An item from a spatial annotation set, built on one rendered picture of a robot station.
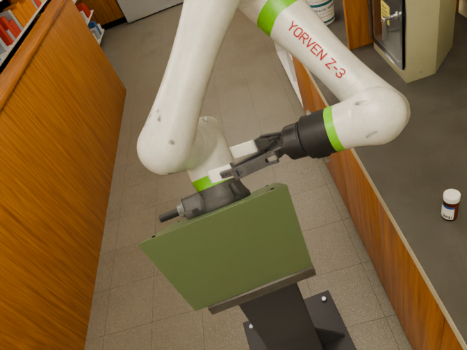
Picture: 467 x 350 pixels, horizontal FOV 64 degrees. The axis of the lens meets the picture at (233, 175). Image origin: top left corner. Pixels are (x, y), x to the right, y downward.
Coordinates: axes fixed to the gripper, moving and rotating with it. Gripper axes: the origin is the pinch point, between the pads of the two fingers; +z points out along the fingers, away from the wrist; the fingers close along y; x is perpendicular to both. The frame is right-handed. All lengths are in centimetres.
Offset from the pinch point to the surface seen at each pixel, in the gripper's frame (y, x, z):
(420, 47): 83, -5, -44
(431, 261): 14, -45, -34
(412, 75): 86, -14, -39
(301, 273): 7.5, -39.5, -1.8
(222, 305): -3.5, -38.8, 19.6
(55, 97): 131, 48, 187
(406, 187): 37, -35, -31
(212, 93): 258, -4, 137
